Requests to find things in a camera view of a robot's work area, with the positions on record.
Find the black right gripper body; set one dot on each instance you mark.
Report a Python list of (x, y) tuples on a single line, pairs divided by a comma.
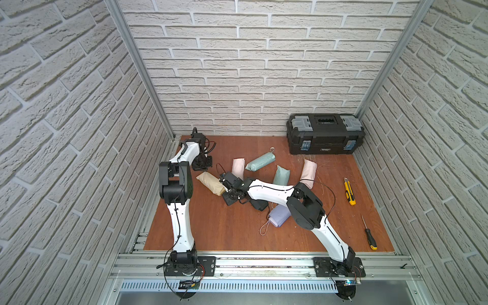
[(229, 197)]

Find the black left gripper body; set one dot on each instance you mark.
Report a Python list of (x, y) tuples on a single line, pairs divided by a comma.
[(202, 162)]

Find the light pink sleeved umbrella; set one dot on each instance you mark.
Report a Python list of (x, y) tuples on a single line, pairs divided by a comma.
[(238, 167)]

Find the beige umbrella sleeve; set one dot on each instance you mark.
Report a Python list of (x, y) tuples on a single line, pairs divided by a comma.
[(212, 183)]

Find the black umbrella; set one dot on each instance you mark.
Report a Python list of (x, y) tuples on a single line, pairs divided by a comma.
[(259, 205)]

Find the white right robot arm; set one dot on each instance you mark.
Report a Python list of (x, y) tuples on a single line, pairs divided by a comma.
[(305, 207)]

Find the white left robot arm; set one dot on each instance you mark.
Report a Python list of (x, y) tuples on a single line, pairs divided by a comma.
[(176, 189)]

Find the mint green sleeved umbrella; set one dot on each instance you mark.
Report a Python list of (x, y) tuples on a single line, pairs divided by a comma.
[(261, 161)]

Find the small mint green sleeve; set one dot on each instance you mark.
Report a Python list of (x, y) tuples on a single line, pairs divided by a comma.
[(281, 176)]

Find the lilac sleeved umbrella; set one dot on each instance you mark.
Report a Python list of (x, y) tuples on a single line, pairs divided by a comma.
[(276, 217)]

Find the black plastic toolbox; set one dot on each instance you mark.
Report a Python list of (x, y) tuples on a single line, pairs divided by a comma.
[(324, 134)]

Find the yellow utility knife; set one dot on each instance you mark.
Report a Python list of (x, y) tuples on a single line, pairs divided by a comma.
[(349, 192)]

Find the black yellow screwdriver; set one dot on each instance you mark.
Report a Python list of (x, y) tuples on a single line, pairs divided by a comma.
[(371, 241)]

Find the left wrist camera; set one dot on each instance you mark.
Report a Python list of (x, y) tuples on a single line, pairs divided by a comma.
[(198, 138)]

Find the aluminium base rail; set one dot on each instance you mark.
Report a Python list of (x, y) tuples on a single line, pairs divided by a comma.
[(253, 272)]

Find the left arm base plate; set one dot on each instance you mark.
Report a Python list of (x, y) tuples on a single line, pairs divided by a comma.
[(203, 267)]

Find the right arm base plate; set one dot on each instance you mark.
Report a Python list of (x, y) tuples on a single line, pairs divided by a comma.
[(325, 267)]

